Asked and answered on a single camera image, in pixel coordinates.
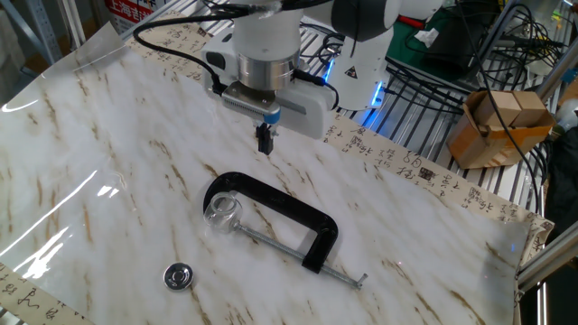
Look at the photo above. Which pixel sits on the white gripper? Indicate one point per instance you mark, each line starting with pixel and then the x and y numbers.
pixel 307 113

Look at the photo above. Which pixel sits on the silver metal jar lid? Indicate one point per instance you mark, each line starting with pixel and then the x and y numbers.
pixel 178 276

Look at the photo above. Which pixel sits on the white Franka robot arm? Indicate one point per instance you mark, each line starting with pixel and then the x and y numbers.
pixel 361 77

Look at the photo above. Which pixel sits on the black C-clamp with steel screw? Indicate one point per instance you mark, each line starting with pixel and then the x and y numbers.
pixel 280 201

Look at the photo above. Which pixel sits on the small clear glass jar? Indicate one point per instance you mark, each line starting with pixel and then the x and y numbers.
pixel 221 216

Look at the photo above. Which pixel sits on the beige calligraphy print paper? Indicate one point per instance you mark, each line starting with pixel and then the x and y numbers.
pixel 406 162

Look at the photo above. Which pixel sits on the green mat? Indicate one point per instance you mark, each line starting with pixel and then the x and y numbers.
pixel 402 54

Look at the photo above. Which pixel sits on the red and white sign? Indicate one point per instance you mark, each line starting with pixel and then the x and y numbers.
pixel 126 11

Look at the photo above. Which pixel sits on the white crumpled paper scrap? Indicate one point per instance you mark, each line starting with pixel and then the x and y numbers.
pixel 426 37

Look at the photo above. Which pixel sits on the marble pattern plastic sheet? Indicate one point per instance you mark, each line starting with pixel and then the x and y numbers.
pixel 406 280

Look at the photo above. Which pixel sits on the open brown cardboard box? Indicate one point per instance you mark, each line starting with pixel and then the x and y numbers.
pixel 469 144

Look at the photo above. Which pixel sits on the black device on green mat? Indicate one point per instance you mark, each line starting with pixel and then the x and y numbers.
pixel 451 49

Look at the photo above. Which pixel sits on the small brown cardboard box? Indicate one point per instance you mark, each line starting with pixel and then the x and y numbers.
pixel 508 104
pixel 533 106

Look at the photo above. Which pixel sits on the grey steel shelf upright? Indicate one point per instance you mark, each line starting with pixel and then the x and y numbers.
pixel 43 31

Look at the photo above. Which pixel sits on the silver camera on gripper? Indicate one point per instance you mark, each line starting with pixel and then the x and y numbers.
pixel 248 106

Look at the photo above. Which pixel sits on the aluminium frame profile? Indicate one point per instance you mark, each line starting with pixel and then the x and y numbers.
pixel 557 72
pixel 546 262

